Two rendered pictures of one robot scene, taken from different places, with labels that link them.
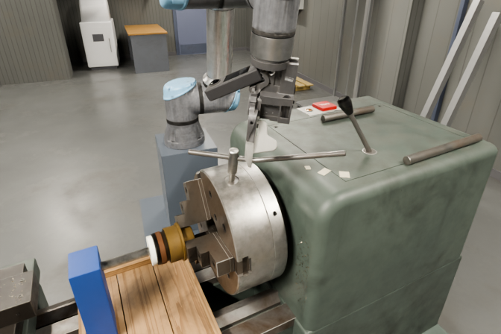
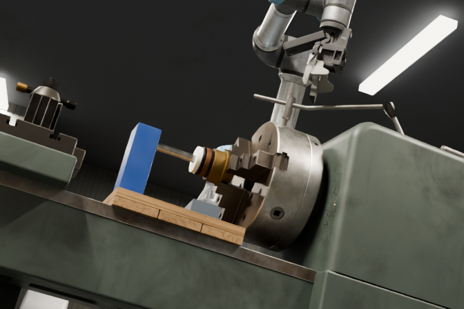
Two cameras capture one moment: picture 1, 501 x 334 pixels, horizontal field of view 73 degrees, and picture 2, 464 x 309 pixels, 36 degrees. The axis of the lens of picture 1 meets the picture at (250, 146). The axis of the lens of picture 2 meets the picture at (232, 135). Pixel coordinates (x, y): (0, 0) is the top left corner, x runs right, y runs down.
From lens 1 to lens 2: 1.54 m
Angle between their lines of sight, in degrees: 49
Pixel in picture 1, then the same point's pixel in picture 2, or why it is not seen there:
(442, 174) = not seen: outside the picture
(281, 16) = not seen: outside the picture
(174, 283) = not seen: hidden behind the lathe
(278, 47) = (339, 12)
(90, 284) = (149, 138)
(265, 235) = (305, 149)
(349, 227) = (380, 154)
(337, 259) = (368, 185)
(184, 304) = not seen: hidden behind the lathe
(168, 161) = (198, 207)
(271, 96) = (330, 44)
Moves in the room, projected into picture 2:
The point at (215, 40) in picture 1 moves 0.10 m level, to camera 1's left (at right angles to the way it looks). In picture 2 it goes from (281, 108) to (252, 103)
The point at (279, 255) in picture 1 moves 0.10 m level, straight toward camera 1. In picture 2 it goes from (313, 173) to (309, 157)
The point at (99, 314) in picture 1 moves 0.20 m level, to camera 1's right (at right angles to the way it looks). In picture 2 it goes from (138, 174) to (220, 190)
